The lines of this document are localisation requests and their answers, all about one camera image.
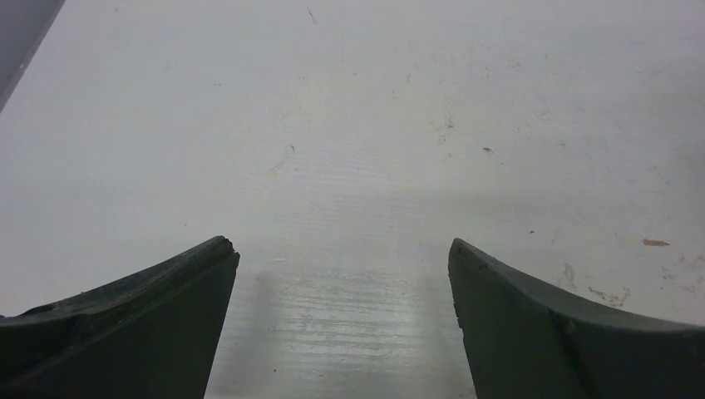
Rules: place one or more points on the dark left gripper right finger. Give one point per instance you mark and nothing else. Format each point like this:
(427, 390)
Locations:
(525, 338)

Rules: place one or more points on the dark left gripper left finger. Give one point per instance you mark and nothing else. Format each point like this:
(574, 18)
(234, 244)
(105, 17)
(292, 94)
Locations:
(151, 334)

